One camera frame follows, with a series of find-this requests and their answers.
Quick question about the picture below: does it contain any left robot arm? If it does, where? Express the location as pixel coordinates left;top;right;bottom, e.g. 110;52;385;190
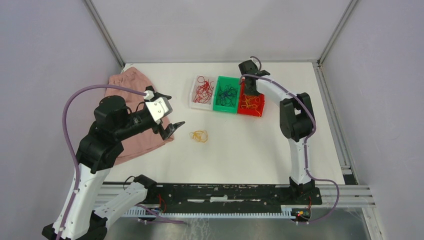
42;86;182;240

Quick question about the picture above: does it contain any green plastic bin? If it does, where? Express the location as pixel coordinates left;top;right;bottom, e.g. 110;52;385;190
212;76;241;114

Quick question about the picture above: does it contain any red plastic bin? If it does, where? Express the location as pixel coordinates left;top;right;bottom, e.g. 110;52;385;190
236;83;265;118

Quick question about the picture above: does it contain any purple thin cable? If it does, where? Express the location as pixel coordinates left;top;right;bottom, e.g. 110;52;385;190
216;84;240;108

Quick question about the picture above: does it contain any red thin cable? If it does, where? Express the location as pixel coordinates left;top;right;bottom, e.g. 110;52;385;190
192;76;216;104

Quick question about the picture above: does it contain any clear plastic bin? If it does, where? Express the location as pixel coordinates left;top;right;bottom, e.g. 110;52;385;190
188;75;218;111

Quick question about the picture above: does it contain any white slotted cable duct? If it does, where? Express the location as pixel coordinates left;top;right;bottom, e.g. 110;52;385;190
122;206;311;221

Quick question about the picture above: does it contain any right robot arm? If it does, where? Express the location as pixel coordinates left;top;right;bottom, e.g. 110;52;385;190
238;59;316;204

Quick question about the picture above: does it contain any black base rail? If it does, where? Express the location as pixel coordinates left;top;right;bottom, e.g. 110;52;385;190
141;183;323;214

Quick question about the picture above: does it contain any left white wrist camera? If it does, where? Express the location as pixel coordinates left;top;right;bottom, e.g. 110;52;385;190
143;91;173;123

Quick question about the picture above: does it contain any pink cloth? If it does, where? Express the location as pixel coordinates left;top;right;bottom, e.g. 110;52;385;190
105;67;175;166

